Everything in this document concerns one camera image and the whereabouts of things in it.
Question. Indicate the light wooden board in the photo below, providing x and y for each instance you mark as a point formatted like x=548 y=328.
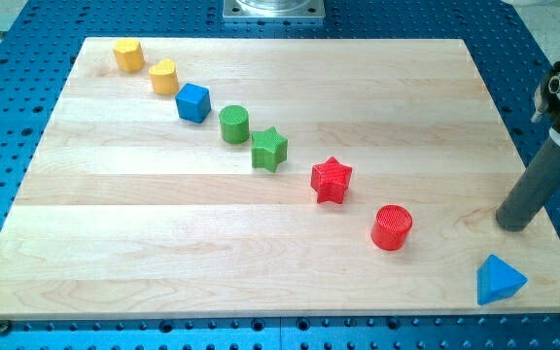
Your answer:
x=126 y=211

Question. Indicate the green star block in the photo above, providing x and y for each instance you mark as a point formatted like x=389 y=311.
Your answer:
x=269 y=148

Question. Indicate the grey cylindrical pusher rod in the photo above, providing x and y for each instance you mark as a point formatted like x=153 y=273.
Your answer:
x=537 y=184

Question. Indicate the yellow pentagon block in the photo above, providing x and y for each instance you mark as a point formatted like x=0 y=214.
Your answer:
x=129 y=55

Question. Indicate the yellow heart block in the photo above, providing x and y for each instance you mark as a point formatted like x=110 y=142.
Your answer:
x=164 y=79

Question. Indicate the blue cube block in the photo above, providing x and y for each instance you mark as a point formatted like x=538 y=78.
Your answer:
x=193 y=103

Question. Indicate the blue triangle block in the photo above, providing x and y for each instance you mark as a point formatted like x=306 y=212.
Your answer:
x=497 y=280

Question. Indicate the red star block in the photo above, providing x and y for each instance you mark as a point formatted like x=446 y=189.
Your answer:
x=330 y=180

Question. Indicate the red cylinder block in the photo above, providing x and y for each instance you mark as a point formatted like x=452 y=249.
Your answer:
x=391 y=225

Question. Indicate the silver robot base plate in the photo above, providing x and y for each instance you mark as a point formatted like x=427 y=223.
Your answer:
x=273 y=9

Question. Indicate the green cylinder block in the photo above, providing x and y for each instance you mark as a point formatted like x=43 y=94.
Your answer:
x=234 y=121

